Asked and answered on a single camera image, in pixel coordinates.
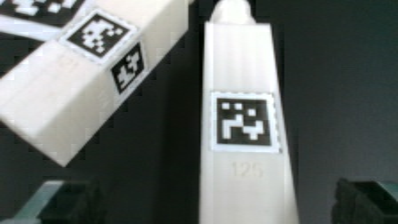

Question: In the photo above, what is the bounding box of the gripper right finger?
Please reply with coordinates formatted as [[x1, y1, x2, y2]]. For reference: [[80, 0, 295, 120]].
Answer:
[[332, 179, 398, 224]]

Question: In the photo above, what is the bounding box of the sheet with four tags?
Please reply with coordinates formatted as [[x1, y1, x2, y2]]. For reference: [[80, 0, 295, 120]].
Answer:
[[0, 0, 87, 42]]

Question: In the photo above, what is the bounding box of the white desk leg centre right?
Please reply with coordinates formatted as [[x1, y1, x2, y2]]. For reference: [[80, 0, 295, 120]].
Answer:
[[0, 0, 196, 165]]

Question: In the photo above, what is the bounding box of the white desk leg with tag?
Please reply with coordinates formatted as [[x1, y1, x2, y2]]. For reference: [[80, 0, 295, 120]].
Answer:
[[199, 0, 299, 224]]

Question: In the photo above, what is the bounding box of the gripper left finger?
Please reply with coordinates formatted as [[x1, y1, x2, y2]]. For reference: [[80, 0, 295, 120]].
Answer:
[[7, 180, 101, 224]]

